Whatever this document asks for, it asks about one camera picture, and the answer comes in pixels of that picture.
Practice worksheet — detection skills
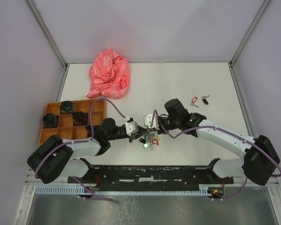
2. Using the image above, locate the black rosette tray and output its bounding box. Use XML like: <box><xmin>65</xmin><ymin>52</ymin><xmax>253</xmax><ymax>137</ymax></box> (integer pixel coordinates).
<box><xmin>42</xmin><ymin>113</ymin><xmax>59</xmax><ymax>128</ymax></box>
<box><xmin>59</xmin><ymin>101</ymin><xmax>75</xmax><ymax>114</ymax></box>
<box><xmin>72</xmin><ymin>111</ymin><xmax>88</xmax><ymax>126</ymax></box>

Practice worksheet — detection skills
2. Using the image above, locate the black rosette left tray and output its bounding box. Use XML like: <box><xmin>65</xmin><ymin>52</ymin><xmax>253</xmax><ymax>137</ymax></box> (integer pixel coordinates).
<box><xmin>42</xmin><ymin>113</ymin><xmax>59</xmax><ymax>128</ymax></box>

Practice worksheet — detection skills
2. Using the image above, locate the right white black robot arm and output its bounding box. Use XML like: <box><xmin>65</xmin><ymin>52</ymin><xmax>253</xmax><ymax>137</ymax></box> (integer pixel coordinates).
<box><xmin>145</xmin><ymin>98</ymin><xmax>281</xmax><ymax>186</ymax></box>

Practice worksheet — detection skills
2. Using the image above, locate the keyring bunch with colourful tags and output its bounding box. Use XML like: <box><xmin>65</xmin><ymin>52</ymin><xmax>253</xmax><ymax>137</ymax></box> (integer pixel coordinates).
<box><xmin>139</xmin><ymin>131</ymin><xmax>160</xmax><ymax>150</ymax></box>

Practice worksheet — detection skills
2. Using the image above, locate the aluminium frame post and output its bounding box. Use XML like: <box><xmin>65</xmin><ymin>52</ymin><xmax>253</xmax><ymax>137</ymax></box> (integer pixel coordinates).
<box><xmin>229</xmin><ymin>0</ymin><xmax>272</xmax><ymax>65</ymax></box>
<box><xmin>25</xmin><ymin>0</ymin><xmax>68</xmax><ymax>68</ymax></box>

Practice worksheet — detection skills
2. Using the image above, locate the purple cable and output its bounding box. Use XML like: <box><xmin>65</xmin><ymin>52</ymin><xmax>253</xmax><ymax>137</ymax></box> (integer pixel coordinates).
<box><xmin>35</xmin><ymin>98</ymin><xmax>132</xmax><ymax>202</ymax></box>
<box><xmin>152</xmin><ymin>109</ymin><xmax>281</xmax><ymax>202</ymax></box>

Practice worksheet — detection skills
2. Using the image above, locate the black rosette middle tray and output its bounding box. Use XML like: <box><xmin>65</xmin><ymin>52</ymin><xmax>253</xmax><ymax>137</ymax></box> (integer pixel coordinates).
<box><xmin>72</xmin><ymin>111</ymin><xmax>88</xmax><ymax>126</ymax></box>

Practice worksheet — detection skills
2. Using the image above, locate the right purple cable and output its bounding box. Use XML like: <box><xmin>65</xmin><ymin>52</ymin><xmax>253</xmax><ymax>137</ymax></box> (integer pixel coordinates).
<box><xmin>152</xmin><ymin>109</ymin><xmax>281</xmax><ymax>202</ymax></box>

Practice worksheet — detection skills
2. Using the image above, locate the black rosette top tray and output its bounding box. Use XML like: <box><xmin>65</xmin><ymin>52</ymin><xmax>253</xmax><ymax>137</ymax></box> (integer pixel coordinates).
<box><xmin>59</xmin><ymin>101</ymin><xmax>75</xmax><ymax>114</ymax></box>

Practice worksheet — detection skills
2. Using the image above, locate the white slotted cable duct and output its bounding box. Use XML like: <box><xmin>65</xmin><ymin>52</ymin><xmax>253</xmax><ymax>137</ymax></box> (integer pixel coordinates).
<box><xmin>34</xmin><ymin>184</ymin><xmax>214</xmax><ymax>195</ymax></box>

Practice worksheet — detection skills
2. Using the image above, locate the right aluminium frame post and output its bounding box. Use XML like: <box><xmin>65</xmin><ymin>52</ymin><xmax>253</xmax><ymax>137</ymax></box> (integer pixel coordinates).
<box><xmin>229</xmin><ymin>0</ymin><xmax>272</xmax><ymax>65</ymax></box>

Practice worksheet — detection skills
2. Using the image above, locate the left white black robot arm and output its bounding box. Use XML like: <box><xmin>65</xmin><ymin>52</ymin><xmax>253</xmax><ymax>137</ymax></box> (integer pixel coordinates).
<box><xmin>27</xmin><ymin>118</ymin><xmax>147</xmax><ymax>184</ymax></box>

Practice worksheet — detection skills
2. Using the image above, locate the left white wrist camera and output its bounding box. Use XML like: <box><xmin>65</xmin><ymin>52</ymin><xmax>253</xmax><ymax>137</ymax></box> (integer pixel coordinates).
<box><xmin>125</xmin><ymin>116</ymin><xmax>139</xmax><ymax>136</ymax></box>

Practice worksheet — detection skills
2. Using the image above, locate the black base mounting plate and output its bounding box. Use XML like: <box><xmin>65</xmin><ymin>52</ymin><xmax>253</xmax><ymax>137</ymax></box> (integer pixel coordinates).
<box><xmin>80</xmin><ymin>165</ymin><xmax>234</xmax><ymax>192</ymax></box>

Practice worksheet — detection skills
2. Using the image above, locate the left aluminium frame post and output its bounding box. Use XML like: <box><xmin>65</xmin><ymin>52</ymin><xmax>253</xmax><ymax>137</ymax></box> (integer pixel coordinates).
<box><xmin>25</xmin><ymin>0</ymin><xmax>68</xmax><ymax>68</ymax></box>

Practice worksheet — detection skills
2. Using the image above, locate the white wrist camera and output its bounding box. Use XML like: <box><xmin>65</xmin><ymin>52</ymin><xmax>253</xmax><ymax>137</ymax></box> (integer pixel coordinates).
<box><xmin>125</xmin><ymin>116</ymin><xmax>139</xmax><ymax>136</ymax></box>
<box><xmin>144</xmin><ymin>114</ymin><xmax>159</xmax><ymax>130</ymax></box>

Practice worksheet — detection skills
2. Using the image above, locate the key with red tag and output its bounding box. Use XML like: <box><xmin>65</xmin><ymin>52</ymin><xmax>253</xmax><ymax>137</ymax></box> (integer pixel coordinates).
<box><xmin>190</xmin><ymin>96</ymin><xmax>198</xmax><ymax>108</ymax></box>

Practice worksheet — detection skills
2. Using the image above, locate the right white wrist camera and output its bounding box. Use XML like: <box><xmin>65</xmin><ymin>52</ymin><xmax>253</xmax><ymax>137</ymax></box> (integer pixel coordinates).
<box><xmin>144</xmin><ymin>114</ymin><xmax>159</xmax><ymax>130</ymax></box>

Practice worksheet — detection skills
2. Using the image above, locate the key with black fob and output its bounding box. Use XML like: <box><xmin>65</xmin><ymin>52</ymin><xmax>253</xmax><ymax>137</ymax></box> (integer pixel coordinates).
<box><xmin>201</xmin><ymin>95</ymin><xmax>210</xmax><ymax>105</ymax></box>

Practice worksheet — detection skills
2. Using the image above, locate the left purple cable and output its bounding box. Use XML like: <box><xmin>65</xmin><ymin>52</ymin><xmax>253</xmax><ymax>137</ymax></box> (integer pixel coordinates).
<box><xmin>35</xmin><ymin>98</ymin><xmax>132</xmax><ymax>202</ymax></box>

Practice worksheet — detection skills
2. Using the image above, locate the crumpled pink cloth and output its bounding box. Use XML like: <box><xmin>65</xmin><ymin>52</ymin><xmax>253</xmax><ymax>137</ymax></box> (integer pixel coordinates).
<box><xmin>87</xmin><ymin>48</ymin><xmax>131</xmax><ymax>99</ymax></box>

